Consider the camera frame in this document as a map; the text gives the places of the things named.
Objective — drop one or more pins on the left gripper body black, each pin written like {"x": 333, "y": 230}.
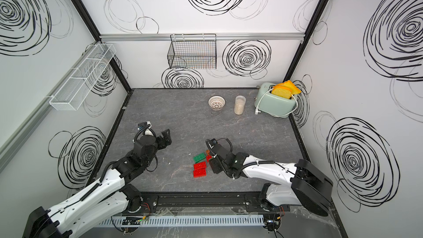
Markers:
{"x": 160, "y": 143}

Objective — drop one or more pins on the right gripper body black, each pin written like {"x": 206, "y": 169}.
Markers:
{"x": 216, "y": 167}

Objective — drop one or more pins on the green lego brick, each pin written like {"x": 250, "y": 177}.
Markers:
{"x": 199, "y": 158}

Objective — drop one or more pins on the red long lego brick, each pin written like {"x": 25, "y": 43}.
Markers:
{"x": 200, "y": 165}

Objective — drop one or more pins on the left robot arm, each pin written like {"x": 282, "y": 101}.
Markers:
{"x": 107, "y": 196}

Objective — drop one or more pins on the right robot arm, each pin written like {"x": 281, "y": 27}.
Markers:
{"x": 291, "y": 184}

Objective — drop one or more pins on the red large lego brick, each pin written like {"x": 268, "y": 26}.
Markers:
{"x": 200, "y": 173}

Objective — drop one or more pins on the white perforated bowl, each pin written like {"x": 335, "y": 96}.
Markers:
{"x": 216, "y": 103}

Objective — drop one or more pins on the translucent plastic cup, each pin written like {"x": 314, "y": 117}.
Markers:
{"x": 240, "y": 102}

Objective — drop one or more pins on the mint green toaster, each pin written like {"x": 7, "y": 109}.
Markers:
{"x": 272, "y": 104}

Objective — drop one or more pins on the yellow toast slice front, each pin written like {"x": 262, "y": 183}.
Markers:
{"x": 282, "y": 91}

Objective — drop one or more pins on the yellow toast slice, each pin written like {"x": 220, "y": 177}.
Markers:
{"x": 294, "y": 89}
{"x": 282, "y": 91}

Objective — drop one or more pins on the yellow toast slice back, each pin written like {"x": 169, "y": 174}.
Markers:
{"x": 294, "y": 89}

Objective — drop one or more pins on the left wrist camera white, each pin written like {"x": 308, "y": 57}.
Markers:
{"x": 145, "y": 128}

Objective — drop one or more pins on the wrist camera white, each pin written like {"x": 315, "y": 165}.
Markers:
{"x": 145, "y": 128}
{"x": 211, "y": 143}

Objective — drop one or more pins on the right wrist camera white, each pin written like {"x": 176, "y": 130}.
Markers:
{"x": 211, "y": 143}

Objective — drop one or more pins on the grey slotted cable duct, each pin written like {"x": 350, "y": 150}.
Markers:
{"x": 184, "y": 221}

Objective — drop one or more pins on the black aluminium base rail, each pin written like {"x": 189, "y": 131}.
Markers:
{"x": 249, "y": 201}

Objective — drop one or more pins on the black wire basket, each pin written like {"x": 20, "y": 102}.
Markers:
{"x": 193, "y": 51}

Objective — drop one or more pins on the white wire shelf basket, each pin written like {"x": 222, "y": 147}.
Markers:
{"x": 92, "y": 75}

